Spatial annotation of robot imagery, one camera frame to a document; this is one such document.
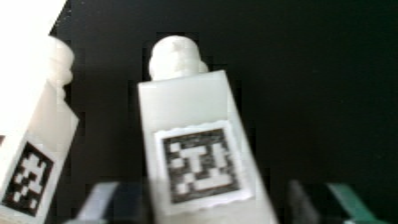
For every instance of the white leg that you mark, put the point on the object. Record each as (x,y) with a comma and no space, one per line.
(37,121)
(204,181)

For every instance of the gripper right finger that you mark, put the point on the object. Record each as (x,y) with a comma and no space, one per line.
(327,204)

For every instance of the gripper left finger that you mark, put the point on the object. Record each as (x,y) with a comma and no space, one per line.
(114,205)

